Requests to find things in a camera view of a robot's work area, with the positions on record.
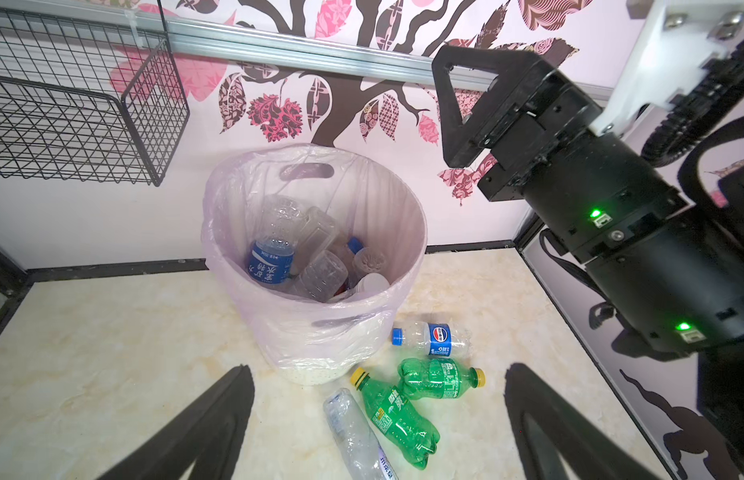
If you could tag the aluminium rail back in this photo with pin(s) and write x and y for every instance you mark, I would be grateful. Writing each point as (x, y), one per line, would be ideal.
(206, 39)

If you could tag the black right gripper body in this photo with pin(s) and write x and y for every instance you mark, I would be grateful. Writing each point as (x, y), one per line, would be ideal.
(593, 192)

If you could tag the small blue label bottle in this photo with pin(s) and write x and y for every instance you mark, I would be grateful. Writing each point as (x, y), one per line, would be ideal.
(432, 339)

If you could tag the white ribbed trash bin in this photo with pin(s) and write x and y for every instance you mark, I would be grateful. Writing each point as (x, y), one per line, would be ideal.
(311, 372)

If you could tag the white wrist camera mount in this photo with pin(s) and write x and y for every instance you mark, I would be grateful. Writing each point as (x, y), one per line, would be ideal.
(678, 39)

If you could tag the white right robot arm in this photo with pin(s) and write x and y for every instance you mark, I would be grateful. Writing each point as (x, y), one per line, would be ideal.
(680, 288)

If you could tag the green white label bottle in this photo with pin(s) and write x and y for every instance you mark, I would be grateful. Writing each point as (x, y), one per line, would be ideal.
(320, 272)

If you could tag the green bottle yellow cap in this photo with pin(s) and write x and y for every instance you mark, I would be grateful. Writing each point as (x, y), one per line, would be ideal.
(438, 378)

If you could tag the blue cap clear bottle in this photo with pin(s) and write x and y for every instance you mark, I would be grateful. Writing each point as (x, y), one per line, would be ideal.
(346, 249)

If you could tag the tall clear bottle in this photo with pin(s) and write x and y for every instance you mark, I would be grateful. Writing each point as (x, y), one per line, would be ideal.
(360, 449)

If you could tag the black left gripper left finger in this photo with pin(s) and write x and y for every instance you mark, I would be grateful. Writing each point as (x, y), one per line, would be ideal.
(205, 439)

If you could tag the blue label water bottle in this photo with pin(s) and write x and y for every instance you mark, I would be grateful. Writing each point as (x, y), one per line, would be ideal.
(272, 252)

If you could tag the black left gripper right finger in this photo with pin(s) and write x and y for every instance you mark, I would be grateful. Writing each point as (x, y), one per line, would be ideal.
(554, 440)

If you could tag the black wire basket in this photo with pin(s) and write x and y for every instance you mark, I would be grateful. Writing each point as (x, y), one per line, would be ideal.
(89, 100)

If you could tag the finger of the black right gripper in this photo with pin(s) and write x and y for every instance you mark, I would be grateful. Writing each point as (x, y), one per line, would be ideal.
(517, 75)

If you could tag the green plastic bottle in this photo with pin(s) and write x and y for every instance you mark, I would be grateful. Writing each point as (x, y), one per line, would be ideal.
(395, 416)

